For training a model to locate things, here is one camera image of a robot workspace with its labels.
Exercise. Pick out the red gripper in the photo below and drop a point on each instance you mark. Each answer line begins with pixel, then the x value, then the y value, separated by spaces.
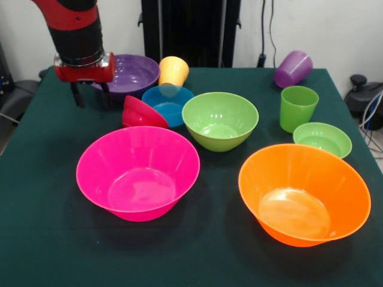
pixel 85 73

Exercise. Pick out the small red bowl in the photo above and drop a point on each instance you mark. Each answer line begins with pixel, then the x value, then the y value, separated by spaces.
pixel 140 115

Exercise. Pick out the small blue bowl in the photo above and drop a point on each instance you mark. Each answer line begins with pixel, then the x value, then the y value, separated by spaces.
pixel 167 110

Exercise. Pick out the yellow cup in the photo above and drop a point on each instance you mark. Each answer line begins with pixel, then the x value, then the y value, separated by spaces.
pixel 173 71

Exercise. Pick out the large pink bowl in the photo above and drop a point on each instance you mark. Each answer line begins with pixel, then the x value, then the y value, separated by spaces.
pixel 137 182

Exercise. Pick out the medium green bowl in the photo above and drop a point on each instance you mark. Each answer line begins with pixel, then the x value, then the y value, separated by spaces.
pixel 220 125

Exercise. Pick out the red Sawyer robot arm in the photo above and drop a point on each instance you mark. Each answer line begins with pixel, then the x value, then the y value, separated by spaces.
pixel 74 27

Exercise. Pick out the purple bowl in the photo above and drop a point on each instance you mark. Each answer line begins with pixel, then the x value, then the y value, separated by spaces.
pixel 134 74

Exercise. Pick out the black robot column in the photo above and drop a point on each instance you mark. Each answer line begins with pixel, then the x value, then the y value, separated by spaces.
pixel 191 30

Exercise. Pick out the dark green tablecloth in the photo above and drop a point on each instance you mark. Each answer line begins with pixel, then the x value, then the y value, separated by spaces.
pixel 194 239

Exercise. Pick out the purple cup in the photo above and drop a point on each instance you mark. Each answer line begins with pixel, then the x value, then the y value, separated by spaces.
pixel 293 70

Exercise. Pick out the green cup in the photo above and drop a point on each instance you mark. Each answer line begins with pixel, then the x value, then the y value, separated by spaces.
pixel 297 110

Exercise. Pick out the large orange bowl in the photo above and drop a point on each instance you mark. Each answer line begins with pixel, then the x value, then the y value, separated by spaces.
pixel 303 197

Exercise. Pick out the small green bowl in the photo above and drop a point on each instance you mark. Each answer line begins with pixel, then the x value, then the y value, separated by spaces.
pixel 323 140

